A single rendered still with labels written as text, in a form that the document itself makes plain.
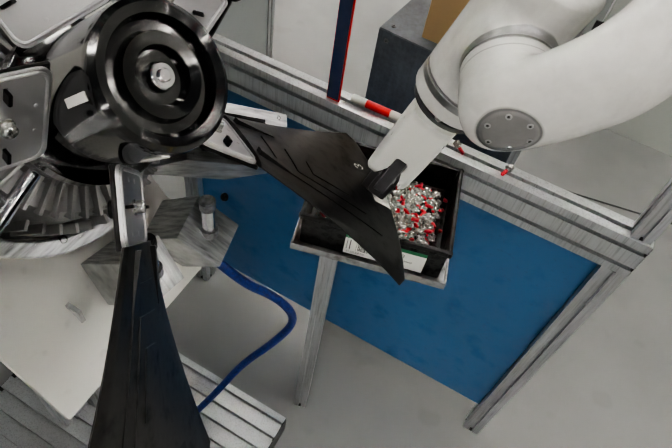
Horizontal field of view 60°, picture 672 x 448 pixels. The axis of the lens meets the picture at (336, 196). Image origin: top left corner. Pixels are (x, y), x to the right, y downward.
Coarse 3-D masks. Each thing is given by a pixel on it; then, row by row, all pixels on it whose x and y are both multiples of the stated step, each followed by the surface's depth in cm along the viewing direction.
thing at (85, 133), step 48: (144, 0) 42; (48, 48) 47; (96, 48) 39; (144, 48) 42; (192, 48) 46; (96, 96) 39; (144, 96) 42; (192, 96) 45; (48, 144) 47; (96, 144) 43; (144, 144) 41; (192, 144) 44
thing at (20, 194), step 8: (24, 176) 48; (32, 176) 48; (40, 176) 49; (24, 184) 48; (32, 184) 48; (16, 192) 47; (24, 192) 48; (8, 200) 47; (16, 200) 47; (8, 208) 47; (16, 208) 47; (0, 216) 46; (8, 216) 47; (0, 224) 46; (0, 232) 46
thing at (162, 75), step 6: (156, 66) 43; (162, 66) 43; (168, 66) 43; (150, 72) 42; (156, 72) 43; (162, 72) 43; (168, 72) 43; (150, 78) 42; (156, 78) 43; (162, 78) 43; (168, 78) 43; (174, 78) 44; (156, 84) 43; (162, 84) 43; (168, 84) 43
